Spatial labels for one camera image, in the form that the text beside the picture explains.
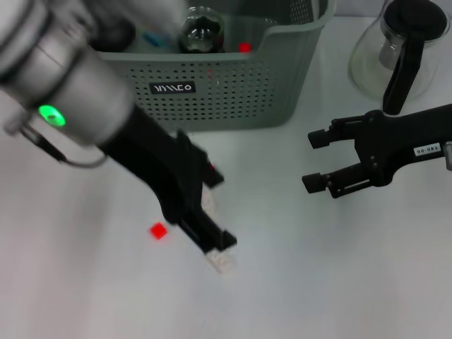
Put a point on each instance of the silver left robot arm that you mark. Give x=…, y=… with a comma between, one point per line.
x=63, y=70

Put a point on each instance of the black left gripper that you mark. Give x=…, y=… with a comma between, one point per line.
x=159, y=166

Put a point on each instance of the grey perforated storage bin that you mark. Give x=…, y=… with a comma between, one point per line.
x=229, y=102

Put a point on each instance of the blue four-stud brick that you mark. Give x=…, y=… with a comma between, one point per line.
x=155, y=38

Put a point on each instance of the white two-stud brick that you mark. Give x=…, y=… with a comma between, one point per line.
x=209, y=203
x=222, y=261

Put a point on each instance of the red single-stud brick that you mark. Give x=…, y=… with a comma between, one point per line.
x=158, y=231

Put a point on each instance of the large orange-red brick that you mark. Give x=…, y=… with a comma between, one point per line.
x=244, y=47

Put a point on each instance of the dark clay teapot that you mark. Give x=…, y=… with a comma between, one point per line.
x=116, y=31

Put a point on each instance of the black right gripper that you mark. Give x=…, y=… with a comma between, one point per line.
x=388, y=148

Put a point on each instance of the glass teacup with black base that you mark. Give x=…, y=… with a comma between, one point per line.
x=201, y=33

